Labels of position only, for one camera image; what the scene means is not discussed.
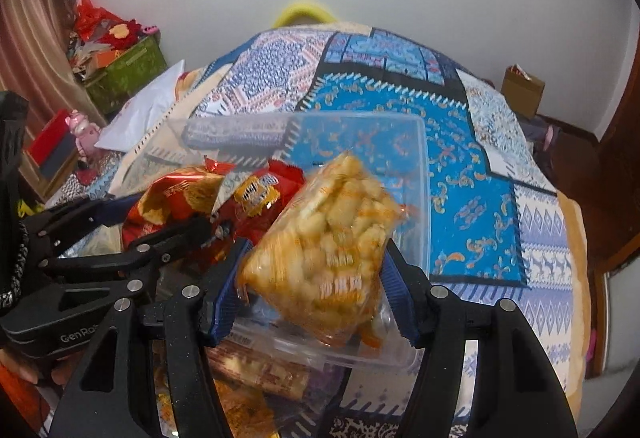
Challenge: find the red orange snack bag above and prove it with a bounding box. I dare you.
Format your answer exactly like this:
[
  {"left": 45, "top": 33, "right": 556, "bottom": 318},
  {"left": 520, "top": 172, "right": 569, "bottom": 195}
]
[{"left": 122, "top": 158, "right": 235, "bottom": 248}]

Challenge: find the biscuit pack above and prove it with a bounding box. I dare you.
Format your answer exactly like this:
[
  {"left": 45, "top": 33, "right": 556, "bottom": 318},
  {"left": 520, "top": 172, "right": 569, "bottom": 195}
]
[{"left": 205, "top": 340, "right": 310, "bottom": 401}]

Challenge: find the puffed snack clear bag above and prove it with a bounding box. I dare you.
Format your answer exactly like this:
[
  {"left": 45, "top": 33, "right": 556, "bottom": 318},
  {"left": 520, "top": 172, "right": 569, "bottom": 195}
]
[{"left": 236, "top": 151, "right": 402, "bottom": 346}]

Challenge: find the clear plastic storage box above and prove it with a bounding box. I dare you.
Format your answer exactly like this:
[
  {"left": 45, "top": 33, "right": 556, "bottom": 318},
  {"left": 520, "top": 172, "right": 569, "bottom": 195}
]
[{"left": 164, "top": 112, "right": 428, "bottom": 370}]

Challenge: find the left hand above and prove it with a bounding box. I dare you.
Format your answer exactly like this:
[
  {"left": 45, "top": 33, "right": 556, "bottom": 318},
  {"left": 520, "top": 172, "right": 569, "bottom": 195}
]
[{"left": 0, "top": 348, "right": 84, "bottom": 387}]

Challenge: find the red box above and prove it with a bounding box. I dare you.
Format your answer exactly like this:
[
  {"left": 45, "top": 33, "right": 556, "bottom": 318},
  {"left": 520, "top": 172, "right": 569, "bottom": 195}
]
[{"left": 27, "top": 110, "right": 77, "bottom": 180}]

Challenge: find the pink plush toy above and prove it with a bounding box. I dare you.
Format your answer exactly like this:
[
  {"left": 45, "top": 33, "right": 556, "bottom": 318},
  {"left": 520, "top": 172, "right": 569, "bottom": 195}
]
[{"left": 65, "top": 110, "right": 102, "bottom": 163}]

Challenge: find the snack pile on bed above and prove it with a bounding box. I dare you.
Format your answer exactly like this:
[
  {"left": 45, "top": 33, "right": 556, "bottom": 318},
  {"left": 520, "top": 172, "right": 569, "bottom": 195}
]
[{"left": 152, "top": 336, "right": 331, "bottom": 438}]

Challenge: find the white pillow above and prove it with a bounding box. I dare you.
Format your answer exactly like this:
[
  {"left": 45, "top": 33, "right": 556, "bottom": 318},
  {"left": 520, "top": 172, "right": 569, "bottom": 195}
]
[{"left": 96, "top": 60, "right": 184, "bottom": 153}]

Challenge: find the green storage box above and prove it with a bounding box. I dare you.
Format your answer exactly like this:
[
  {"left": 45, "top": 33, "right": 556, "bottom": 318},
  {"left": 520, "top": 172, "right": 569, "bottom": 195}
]
[{"left": 85, "top": 34, "right": 167, "bottom": 115}]

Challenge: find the patterned blue bed quilt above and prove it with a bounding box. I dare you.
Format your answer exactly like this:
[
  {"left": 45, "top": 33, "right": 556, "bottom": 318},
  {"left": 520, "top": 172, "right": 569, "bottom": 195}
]
[{"left": 42, "top": 25, "right": 576, "bottom": 437}]

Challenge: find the red plush flower toy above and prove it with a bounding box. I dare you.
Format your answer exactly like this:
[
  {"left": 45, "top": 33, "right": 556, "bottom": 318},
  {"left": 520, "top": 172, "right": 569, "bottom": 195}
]
[{"left": 98, "top": 20, "right": 142, "bottom": 50}]

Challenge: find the striped brown curtain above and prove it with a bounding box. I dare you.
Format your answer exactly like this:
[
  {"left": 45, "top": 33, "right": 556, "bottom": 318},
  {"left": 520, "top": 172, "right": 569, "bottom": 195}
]
[{"left": 1, "top": 0, "right": 104, "bottom": 144}]

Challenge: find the brown wooden door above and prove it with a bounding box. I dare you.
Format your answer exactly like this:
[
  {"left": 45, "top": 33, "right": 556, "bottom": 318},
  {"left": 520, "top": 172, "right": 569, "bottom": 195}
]
[{"left": 579, "top": 52, "right": 640, "bottom": 269}]

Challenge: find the yellow hoop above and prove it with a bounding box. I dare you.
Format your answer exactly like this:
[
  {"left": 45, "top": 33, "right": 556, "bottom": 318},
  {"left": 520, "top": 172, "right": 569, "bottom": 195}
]
[{"left": 272, "top": 0, "right": 337, "bottom": 28}]

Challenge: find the small cardboard box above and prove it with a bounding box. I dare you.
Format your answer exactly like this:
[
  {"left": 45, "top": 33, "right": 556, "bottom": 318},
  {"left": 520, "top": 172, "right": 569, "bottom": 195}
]
[{"left": 501, "top": 64, "right": 546, "bottom": 118}]

